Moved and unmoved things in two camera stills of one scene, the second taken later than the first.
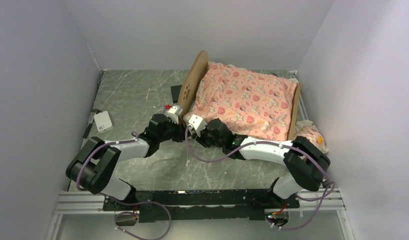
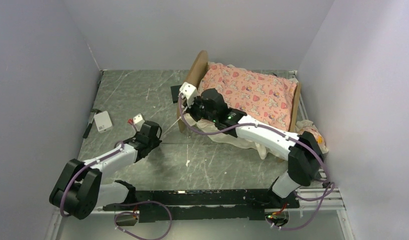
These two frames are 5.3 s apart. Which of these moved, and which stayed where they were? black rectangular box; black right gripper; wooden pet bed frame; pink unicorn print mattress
Moved: black right gripper
Stayed: pink unicorn print mattress; black rectangular box; wooden pet bed frame
